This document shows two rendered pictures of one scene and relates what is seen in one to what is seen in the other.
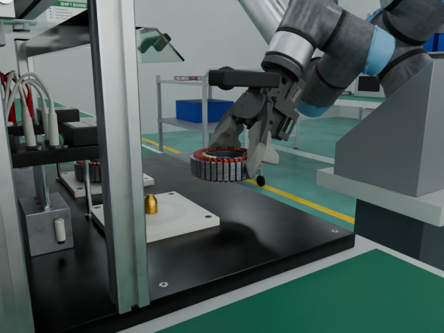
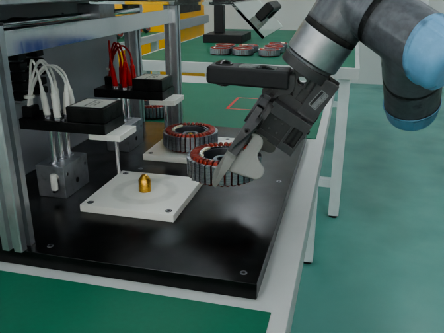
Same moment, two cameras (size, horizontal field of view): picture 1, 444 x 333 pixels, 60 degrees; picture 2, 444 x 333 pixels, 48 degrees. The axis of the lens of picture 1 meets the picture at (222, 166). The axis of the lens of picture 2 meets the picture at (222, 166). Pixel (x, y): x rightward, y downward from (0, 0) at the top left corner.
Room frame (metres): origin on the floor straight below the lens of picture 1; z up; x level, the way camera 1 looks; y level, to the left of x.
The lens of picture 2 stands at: (0.13, -0.51, 1.09)
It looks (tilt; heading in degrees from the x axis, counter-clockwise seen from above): 20 degrees down; 47
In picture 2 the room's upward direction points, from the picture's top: straight up
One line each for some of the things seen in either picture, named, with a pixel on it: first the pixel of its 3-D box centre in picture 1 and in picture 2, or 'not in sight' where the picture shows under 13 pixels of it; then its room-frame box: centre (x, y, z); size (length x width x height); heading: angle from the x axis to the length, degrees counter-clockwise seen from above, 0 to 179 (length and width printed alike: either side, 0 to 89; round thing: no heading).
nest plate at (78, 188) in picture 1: (104, 178); (190, 148); (0.75, 0.24, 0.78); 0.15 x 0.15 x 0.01; 32
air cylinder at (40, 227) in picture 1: (45, 221); (63, 173); (0.47, 0.23, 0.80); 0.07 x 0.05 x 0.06; 32
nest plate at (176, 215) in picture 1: (150, 215); (145, 193); (0.54, 0.11, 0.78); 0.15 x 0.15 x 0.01; 32
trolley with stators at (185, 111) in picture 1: (209, 126); not in sight; (3.44, 0.11, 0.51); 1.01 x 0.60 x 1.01; 32
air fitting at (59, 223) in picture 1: (59, 231); (54, 183); (0.44, 0.20, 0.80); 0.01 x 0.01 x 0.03; 32
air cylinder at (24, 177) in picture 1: (24, 178); (125, 133); (0.67, 0.36, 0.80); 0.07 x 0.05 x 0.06; 32
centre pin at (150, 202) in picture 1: (150, 203); (144, 182); (0.54, 0.11, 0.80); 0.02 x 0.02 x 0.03
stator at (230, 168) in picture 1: (224, 163); (224, 162); (0.61, 0.00, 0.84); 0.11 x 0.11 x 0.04
